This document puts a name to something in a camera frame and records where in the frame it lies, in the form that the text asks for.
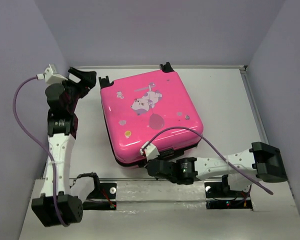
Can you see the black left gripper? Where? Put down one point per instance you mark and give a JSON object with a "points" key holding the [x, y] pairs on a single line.
{"points": [[88, 79]]}

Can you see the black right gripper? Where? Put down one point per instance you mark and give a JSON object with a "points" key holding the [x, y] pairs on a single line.
{"points": [[147, 163]]}

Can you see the pink hard-shell suitcase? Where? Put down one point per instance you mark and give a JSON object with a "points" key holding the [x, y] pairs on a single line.
{"points": [[149, 106]]}

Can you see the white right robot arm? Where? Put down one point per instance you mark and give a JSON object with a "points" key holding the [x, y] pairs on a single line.
{"points": [[260, 163]]}

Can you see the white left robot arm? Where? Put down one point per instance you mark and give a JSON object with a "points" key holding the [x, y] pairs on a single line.
{"points": [[61, 203]]}

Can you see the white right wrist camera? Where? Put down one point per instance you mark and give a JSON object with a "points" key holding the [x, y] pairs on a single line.
{"points": [[149, 151]]}

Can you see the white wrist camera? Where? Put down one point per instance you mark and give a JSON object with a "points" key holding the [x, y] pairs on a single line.
{"points": [[149, 151], [51, 75]]}

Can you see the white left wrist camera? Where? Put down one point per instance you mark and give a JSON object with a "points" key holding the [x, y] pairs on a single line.
{"points": [[51, 75]]}

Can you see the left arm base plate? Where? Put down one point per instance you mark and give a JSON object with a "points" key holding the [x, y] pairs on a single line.
{"points": [[103, 199]]}

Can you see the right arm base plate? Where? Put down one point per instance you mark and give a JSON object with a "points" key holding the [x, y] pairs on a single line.
{"points": [[219, 198]]}

